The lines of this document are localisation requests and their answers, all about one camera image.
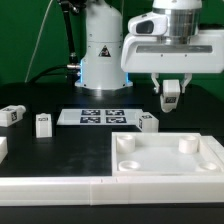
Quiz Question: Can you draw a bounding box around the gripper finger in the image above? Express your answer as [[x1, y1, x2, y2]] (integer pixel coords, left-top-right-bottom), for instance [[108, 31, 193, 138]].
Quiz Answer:
[[151, 73, 160, 94], [180, 73, 192, 93]]

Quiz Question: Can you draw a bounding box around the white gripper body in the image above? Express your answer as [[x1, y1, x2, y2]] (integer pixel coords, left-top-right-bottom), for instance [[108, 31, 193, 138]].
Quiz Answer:
[[121, 30, 224, 73]]

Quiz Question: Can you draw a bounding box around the white square tabletop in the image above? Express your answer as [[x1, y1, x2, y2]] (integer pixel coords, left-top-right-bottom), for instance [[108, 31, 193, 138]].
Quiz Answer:
[[111, 132, 224, 176]]

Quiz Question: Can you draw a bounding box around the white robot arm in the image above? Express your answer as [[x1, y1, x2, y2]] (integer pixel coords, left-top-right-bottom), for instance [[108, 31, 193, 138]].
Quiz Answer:
[[57, 0, 224, 92]]

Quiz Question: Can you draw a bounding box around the white marker sheet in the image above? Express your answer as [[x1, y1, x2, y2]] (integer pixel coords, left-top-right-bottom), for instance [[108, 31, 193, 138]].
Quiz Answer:
[[57, 109, 142, 126]]

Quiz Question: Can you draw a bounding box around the white block left edge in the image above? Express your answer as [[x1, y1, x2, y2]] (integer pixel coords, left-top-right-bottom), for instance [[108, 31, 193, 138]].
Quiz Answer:
[[0, 137, 8, 164]]

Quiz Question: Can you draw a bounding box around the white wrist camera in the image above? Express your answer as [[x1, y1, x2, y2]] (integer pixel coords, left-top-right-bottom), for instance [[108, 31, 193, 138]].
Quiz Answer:
[[128, 12, 168, 36]]

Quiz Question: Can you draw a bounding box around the black cable at base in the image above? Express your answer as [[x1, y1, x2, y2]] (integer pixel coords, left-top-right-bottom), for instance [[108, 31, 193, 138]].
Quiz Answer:
[[28, 0, 83, 84]]

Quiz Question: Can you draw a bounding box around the white thin cable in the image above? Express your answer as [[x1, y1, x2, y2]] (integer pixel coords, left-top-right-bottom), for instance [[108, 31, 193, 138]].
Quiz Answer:
[[24, 0, 54, 84]]

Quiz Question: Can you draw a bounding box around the white obstacle fence wall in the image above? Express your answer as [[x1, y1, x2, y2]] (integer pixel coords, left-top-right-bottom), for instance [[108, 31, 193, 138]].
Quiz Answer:
[[0, 135, 224, 206]]

